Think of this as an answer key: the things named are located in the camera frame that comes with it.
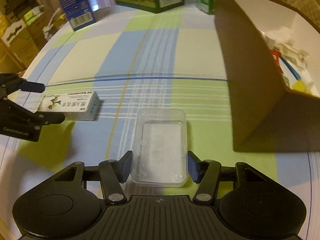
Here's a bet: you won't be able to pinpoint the brown and white cardboard box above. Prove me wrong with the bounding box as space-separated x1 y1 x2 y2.
215 0 319 152

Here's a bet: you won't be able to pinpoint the clear plastic case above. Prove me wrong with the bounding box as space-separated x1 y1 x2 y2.
131 108 188 187

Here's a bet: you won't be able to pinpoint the checkered bed sheet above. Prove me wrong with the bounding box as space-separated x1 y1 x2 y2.
1 3 319 239

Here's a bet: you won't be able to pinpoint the blue milk carton box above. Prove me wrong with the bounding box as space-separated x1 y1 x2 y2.
59 0 96 31

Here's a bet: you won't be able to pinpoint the white cloth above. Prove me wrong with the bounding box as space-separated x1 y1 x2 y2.
285 61 319 96

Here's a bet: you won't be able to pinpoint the stacked cardboard boxes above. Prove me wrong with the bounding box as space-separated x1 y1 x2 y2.
1 0 67 73

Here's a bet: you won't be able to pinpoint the yellow snack pouch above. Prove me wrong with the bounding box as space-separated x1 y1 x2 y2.
292 80 313 95

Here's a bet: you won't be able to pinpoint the white hair claw clip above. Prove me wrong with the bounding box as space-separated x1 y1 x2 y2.
259 26 309 69

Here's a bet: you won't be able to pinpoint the white ointment box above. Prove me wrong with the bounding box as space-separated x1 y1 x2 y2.
37 90 100 121

